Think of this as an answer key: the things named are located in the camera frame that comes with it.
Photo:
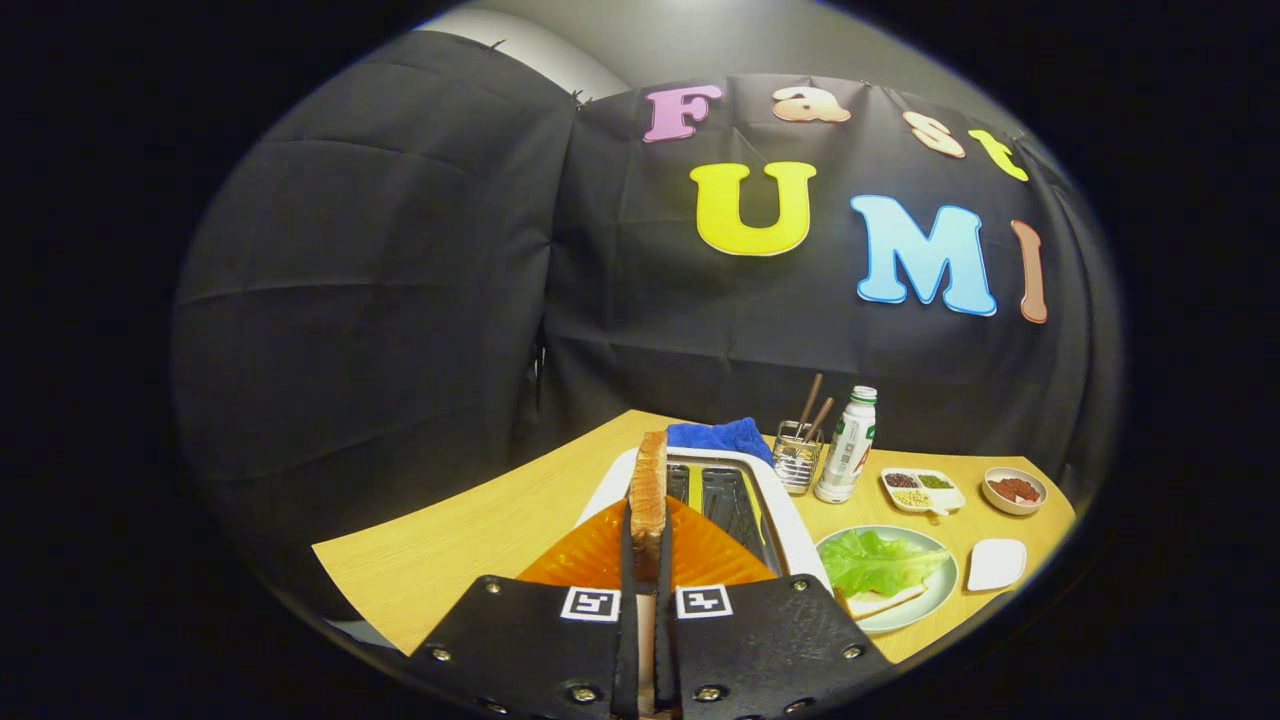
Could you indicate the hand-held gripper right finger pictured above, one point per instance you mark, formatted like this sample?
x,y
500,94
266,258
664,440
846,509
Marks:
x,y
760,640

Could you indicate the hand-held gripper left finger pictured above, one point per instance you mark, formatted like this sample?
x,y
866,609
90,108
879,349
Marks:
x,y
530,640

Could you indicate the green lettuce leaf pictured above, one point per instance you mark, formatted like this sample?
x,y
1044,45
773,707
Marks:
x,y
875,565

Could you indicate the toasted bread slice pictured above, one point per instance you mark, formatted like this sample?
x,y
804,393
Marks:
x,y
648,500

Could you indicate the white sandwich bread slice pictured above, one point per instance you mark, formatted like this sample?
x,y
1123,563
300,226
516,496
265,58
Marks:
x,y
870,604

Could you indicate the cream white toaster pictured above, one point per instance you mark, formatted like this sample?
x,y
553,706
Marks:
x,y
610,490

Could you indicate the light green plate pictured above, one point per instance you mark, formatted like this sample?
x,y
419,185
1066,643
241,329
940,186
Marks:
x,y
937,590

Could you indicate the blue fluffy cloth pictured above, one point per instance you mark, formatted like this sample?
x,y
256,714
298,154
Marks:
x,y
720,437

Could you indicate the pile of yellow soybeans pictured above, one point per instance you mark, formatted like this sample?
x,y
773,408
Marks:
x,y
911,498

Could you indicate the white drink bottle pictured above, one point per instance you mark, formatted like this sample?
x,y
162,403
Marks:
x,y
845,450

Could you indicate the pile of dark red beans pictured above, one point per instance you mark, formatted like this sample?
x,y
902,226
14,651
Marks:
x,y
901,480

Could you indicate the brown chopstick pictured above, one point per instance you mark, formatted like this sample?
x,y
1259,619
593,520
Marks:
x,y
811,402
821,417

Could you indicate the white divided dish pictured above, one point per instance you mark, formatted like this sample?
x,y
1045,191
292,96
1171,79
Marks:
x,y
946,498

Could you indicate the pile of green beans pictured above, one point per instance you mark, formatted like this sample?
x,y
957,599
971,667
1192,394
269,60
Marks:
x,y
936,481

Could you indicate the small white square plate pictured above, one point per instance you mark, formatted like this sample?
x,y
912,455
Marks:
x,y
997,565

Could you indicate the dark red meat piece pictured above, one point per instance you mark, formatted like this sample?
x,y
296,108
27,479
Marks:
x,y
1026,488
1001,491

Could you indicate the white bowl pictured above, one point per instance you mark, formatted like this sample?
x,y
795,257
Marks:
x,y
1012,508

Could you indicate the black backdrop cloth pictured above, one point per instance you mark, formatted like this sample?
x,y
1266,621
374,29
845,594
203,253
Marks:
x,y
400,300

